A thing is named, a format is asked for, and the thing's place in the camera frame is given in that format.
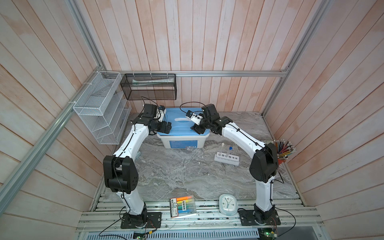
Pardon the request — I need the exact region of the blue plastic bin lid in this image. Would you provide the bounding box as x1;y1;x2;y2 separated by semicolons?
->
157;108;210;138

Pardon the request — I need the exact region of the blue capped test tube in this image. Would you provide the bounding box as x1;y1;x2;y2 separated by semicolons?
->
226;147;233;157

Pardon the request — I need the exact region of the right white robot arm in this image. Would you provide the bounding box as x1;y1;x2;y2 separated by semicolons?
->
186;104;279;225

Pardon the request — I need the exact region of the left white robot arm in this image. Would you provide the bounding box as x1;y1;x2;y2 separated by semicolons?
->
103;104;172;228

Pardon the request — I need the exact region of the white plastic storage bin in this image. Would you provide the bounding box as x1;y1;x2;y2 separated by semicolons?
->
157;132;210;149

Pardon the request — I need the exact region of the white test tube rack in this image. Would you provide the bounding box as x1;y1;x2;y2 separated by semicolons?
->
214;152;240;166

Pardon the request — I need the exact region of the colored pencils bundle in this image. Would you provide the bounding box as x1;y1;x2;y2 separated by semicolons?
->
273;140;296;160

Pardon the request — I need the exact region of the red pencil cup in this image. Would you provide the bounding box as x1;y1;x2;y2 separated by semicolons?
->
278;159;286;165

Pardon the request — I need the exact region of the white round clock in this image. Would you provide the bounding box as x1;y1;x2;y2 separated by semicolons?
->
219;194;238;216

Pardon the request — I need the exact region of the highlighter marker pack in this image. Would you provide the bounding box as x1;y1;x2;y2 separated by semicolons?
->
169;196;197;219

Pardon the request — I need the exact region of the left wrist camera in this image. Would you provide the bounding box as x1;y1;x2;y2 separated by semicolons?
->
156;106;166;122

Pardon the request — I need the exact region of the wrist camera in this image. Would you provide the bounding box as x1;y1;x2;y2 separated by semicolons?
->
186;110;203;126
156;106;166;122

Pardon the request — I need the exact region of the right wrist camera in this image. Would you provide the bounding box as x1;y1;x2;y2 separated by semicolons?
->
186;110;203;126

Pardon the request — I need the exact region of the black wire mesh basket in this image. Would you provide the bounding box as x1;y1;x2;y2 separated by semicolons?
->
120;73;178;101

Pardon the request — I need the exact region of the white wire mesh shelf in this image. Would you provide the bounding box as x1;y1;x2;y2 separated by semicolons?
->
74;71;132;145

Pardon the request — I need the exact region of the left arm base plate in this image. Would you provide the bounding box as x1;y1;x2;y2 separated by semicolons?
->
121;212;162;229

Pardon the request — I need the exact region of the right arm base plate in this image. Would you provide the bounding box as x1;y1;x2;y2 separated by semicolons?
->
238;208;281;226

